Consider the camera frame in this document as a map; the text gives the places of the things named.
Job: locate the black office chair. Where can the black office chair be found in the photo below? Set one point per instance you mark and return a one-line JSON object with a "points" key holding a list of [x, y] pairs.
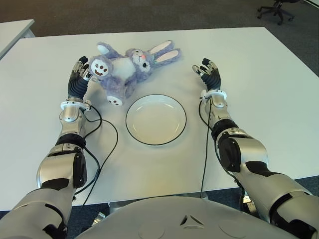
{"points": [[276, 10]]}

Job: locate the silver robot torso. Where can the silver robot torso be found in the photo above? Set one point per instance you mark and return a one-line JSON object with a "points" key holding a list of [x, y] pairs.
{"points": [[187, 211]]}

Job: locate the white plate black rim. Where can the white plate black rim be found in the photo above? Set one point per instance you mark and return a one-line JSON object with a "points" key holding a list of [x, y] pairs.
{"points": [[155, 122]]}

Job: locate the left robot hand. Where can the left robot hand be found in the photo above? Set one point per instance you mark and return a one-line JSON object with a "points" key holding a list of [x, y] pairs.
{"points": [[76, 85]]}

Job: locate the purple plush bunny doll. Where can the purple plush bunny doll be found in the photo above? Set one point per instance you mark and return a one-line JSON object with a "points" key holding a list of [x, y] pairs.
{"points": [[117, 77]]}

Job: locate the silver metal bracket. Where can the silver metal bracket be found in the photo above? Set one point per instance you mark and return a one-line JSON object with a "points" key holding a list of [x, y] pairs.
{"points": [[99, 217]]}

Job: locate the white side table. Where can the white side table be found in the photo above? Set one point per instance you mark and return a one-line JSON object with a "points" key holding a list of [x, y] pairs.
{"points": [[12, 32]]}

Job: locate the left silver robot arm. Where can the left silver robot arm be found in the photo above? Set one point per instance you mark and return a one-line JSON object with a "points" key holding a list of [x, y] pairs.
{"points": [[67, 117]]}

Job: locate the white table leg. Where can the white table leg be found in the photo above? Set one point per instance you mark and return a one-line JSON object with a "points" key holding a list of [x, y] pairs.
{"points": [[119, 206]]}

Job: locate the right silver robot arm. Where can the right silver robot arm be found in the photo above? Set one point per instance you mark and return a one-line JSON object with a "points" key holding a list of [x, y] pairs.
{"points": [[249, 149]]}

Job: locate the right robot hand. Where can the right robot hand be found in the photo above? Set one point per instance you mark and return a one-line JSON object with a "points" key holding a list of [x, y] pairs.
{"points": [[213, 78]]}

